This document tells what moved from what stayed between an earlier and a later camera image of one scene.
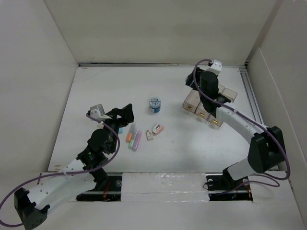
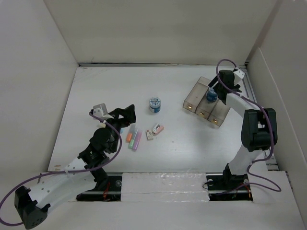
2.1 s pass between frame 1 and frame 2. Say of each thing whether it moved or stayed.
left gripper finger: stayed
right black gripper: moved
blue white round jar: stayed
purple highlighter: stayed
